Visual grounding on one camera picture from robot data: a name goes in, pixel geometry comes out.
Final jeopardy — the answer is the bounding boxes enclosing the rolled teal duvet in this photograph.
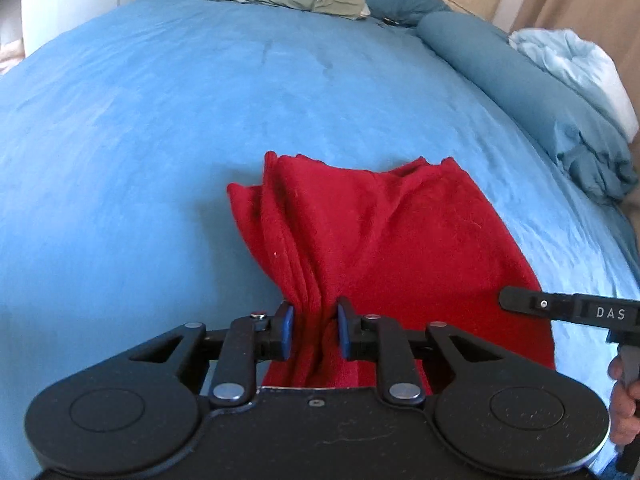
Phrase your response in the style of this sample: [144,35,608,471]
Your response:
[417,10,640,206]

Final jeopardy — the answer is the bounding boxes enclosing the bed with blue sheet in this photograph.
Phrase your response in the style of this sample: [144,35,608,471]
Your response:
[0,0,640,480]

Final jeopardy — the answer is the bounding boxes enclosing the red knit sweater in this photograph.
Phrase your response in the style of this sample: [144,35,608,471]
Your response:
[226,150,557,391]

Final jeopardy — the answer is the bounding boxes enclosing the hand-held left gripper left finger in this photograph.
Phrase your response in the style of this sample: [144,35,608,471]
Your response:
[129,301,297,408]

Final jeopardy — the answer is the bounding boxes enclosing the light blue blanket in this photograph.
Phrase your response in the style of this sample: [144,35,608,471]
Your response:
[509,29,640,141]

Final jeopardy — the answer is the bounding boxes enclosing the person's right hand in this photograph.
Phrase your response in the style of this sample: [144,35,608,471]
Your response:
[607,354,640,446]

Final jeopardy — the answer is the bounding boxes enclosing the white shelf unit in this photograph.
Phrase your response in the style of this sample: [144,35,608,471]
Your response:
[0,0,123,76]

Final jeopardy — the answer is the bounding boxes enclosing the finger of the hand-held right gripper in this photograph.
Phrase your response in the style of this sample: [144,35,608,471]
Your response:
[499,286,577,322]

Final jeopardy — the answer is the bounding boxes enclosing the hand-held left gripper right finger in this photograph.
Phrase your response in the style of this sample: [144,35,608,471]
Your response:
[336,296,506,406]

